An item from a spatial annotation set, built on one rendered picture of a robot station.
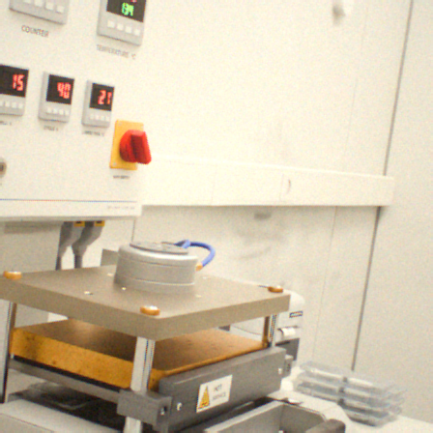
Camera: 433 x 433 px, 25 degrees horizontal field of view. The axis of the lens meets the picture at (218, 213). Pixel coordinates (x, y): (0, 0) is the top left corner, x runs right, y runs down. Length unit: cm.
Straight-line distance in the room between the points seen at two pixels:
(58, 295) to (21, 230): 19
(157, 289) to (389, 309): 257
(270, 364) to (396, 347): 248
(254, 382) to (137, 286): 15
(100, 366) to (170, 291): 10
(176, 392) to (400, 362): 266
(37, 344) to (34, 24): 30
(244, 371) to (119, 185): 29
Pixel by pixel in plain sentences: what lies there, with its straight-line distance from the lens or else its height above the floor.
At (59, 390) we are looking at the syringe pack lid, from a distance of 94.
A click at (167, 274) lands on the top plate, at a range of 91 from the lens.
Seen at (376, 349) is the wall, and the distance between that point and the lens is 348.
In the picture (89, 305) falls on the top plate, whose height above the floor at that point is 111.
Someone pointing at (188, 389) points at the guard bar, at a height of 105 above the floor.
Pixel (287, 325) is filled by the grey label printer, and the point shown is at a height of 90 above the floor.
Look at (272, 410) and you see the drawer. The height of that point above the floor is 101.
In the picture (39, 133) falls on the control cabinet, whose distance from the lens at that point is 97.
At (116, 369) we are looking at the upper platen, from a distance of 86.
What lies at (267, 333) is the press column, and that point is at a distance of 103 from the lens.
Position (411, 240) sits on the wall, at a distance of 341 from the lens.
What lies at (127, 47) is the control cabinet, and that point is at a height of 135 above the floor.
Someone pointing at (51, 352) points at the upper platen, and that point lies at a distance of 90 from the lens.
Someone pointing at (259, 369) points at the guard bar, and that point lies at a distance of 96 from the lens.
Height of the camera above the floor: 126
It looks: 5 degrees down
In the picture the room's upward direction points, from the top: 8 degrees clockwise
